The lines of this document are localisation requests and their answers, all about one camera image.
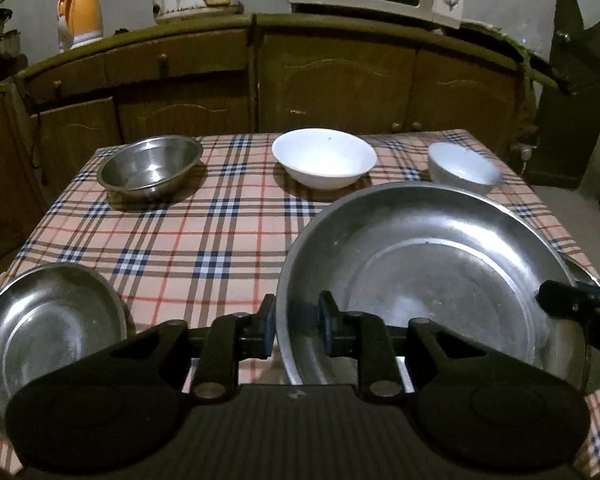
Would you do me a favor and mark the small steel bowl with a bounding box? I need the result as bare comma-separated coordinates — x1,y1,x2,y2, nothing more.
96,136,204,202

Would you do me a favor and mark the plaid checkered tablecloth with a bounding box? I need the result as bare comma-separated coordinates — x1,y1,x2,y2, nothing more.
0,129,600,477

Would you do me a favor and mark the orange electric kettle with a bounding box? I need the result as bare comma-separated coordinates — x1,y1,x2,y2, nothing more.
56,0,104,53

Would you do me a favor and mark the steel plate on left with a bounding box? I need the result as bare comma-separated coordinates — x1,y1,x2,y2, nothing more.
0,262,128,436

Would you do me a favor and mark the small white ceramic bowl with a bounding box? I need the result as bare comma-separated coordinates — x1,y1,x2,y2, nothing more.
428,142,501,195

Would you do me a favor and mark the wide white ceramic bowl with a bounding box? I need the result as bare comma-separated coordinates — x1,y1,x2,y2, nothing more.
272,128,378,191

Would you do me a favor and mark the large steel round pan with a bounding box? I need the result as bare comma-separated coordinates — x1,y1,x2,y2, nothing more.
276,183,588,389

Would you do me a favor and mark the green cloth on counter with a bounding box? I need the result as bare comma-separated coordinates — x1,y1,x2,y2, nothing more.
460,20,532,87

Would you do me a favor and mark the dark door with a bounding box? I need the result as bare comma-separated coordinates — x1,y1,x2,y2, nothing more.
524,0,600,188

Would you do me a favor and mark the brown wooden cabinet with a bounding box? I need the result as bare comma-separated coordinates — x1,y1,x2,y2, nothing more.
0,14,540,262

